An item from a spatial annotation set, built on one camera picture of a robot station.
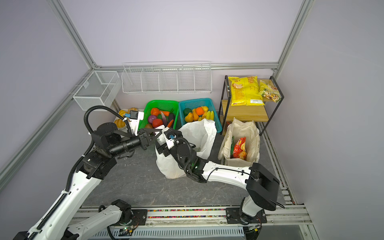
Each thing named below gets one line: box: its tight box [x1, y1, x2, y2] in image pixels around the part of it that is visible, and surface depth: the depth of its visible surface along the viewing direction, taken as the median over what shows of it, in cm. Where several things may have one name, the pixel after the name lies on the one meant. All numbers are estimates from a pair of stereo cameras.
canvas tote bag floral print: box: [218, 117, 261, 166], surface depth 82 cm
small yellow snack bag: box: [258, 80, 281, 103], surface depth 77 cm
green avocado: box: [183, 108, 193, 116], surface depth 118 cm
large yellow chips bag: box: [228, 75, 266, 107], surface depth 80 cm
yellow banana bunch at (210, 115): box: [206, 110, 214, 121], surface depth 108 cm
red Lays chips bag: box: [233, 137, 248, 160], surface depth 84 cm
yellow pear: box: [184, 112, 194, 123], surface depth 112 cm
